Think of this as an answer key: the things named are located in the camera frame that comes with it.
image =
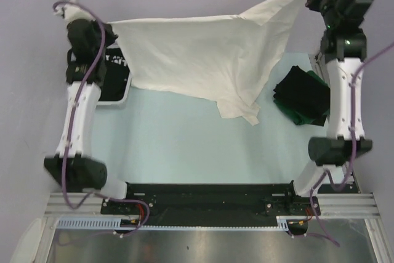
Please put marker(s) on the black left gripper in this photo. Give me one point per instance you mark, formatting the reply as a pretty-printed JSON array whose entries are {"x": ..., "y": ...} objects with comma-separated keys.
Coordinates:
[{"x": 110, "y": 36}]

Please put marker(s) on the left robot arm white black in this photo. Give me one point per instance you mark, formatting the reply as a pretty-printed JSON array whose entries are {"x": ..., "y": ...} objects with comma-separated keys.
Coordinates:
[{"x": 92, "y": 77}]

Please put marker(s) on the folded black t-shirt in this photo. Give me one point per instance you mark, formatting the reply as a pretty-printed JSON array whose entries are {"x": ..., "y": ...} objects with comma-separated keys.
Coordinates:
[{"x": 303, "y": 93}]

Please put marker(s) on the white plastic laundry basket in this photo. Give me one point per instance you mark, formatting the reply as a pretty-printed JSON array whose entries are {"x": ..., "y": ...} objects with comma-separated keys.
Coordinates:
[{"x": 115, "y": 89}]

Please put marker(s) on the white floral print t-shirt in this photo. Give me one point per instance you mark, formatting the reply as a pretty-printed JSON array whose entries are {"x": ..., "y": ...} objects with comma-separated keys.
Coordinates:
[{"x": 224, "y": 58}]

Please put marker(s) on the black t-shirt white lettering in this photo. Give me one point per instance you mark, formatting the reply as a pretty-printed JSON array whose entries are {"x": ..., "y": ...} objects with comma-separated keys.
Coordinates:
[{"x": 114, "y": 60}]

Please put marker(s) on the light blue cable duct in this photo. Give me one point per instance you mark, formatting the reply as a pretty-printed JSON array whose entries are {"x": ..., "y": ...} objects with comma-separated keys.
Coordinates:
[{"x": 119, "y": 224}]

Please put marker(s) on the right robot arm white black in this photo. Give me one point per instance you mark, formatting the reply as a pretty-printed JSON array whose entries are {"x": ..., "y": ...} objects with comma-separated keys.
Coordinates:
[{"x": 342, "y": 56}]

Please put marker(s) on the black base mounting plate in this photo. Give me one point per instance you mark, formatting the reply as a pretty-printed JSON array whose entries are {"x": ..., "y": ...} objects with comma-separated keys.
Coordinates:
[{"x": 219, "y": 205}]

